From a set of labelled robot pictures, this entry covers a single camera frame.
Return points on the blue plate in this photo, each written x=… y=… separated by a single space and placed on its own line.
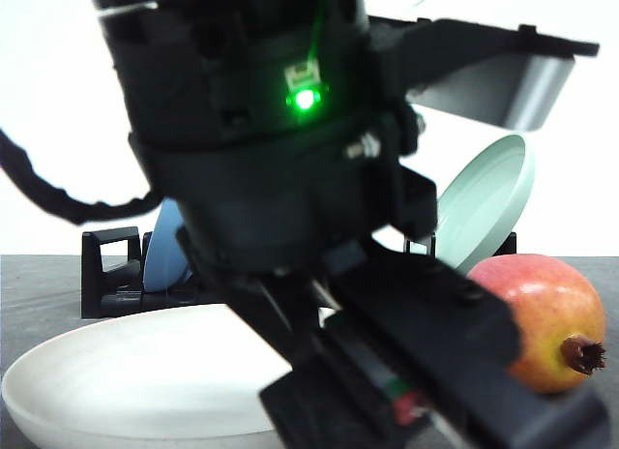
x=165 y=265

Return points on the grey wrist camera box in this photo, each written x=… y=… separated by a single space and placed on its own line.
x=507 y=76

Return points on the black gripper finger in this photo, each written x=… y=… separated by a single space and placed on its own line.
x=335 y=397
x=450 y=339

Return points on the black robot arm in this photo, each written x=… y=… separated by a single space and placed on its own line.
x=232 y=71

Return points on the green plate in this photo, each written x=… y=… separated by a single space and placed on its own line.
x=479 y=206

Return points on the black cable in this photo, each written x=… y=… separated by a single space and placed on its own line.
x=61 y=202

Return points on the white plate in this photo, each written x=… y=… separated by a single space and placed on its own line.
x=184 y=377

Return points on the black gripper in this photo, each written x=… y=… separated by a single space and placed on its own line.
x=298 y=205

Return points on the red yellow pomegranate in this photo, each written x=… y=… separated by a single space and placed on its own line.
x=563 y=329

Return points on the black dish rack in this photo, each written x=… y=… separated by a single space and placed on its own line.
x=115 y=270

